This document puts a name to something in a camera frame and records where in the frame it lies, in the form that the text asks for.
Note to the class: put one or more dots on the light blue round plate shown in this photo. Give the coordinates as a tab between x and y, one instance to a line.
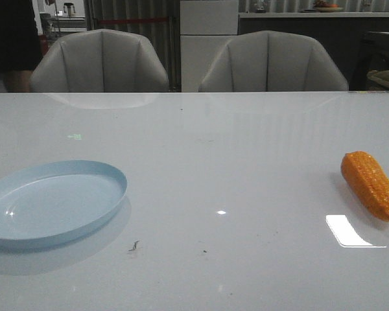
59	202

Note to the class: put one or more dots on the orange plastic corn cob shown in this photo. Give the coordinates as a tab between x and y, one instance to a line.
368	181

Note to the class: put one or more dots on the right beige leather chair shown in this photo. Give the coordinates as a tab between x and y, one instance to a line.
271	61

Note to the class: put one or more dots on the beige leather chair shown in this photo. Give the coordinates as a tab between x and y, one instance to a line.
271	61
100	61

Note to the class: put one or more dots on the white cabinet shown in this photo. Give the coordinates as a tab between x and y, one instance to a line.
204	27

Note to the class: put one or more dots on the left beige leather chair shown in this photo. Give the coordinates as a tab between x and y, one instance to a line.
100	61

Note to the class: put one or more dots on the red barrier belt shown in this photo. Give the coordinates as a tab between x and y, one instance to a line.
131	21

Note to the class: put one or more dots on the grey counter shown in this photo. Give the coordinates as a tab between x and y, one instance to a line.
339	32

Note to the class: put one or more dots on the fruit bowl on counter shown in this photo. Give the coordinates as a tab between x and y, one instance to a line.
324	6

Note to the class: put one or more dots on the dark armchair with cushion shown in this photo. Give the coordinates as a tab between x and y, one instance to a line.
373	55

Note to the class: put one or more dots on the person in dark clothes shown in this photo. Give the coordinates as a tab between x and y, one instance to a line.
20	49

